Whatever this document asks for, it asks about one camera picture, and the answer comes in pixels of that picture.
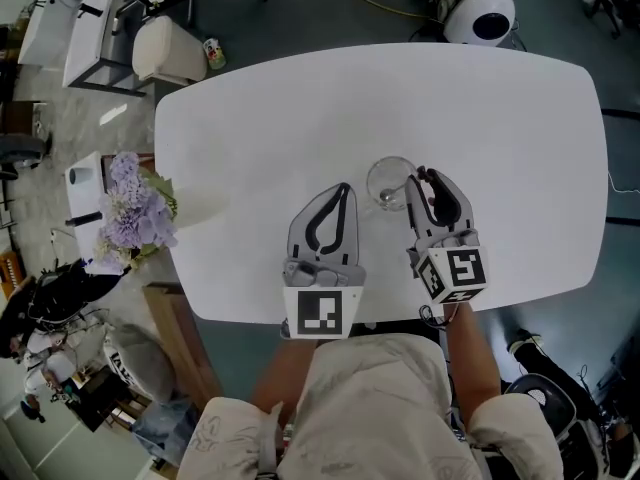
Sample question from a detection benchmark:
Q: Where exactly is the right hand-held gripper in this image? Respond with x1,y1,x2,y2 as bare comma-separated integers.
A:
403,166,490,306

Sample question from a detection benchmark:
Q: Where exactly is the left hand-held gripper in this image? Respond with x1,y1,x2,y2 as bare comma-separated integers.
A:
280,182,368,341

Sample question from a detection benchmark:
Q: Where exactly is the small metal spoon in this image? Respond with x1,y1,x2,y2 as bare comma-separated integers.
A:
379,170,424,204

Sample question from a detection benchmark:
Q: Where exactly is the clear wine glass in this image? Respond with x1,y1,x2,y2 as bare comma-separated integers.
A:
359,155,419,218

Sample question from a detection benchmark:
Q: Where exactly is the person's left forearm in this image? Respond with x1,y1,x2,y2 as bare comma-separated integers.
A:
249,337,319,419

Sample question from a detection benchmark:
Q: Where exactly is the person's right forearm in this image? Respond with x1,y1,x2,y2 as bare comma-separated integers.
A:
442,301,503,424

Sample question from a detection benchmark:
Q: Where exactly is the person's beige shirt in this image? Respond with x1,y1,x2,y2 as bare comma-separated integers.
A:
175,332,566,480

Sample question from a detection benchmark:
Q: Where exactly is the brown wooden board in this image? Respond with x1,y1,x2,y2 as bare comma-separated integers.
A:
142,281,225,412

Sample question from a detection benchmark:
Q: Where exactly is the purple flower bouquet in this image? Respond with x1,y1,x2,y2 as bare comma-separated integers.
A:
92,150,180,275

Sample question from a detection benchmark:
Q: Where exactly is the white round appliance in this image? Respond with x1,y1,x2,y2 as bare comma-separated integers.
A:
438,0,517,48

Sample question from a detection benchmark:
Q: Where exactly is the grey cushion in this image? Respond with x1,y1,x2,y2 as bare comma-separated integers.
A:
107,323,177,404

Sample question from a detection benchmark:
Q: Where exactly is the colourful printed can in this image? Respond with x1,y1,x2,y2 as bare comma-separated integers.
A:
202,37,228,71

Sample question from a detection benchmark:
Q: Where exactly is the black mesh chair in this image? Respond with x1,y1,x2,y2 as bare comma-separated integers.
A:
502,372,609,480

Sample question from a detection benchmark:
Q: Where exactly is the white bag black print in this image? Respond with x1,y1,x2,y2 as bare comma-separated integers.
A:
102,340,134,389

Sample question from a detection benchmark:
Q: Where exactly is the beige bin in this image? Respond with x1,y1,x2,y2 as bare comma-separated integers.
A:
131,14,209,87

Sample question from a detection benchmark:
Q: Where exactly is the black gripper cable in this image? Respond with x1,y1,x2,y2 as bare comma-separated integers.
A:
418,303,459,329

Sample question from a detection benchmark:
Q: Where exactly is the black handle tool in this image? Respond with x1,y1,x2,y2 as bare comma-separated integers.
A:
64,211,104,228

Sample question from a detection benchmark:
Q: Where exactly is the white desk black frame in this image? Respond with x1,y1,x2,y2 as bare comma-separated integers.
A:
17,0,84,67
62,0,154,98

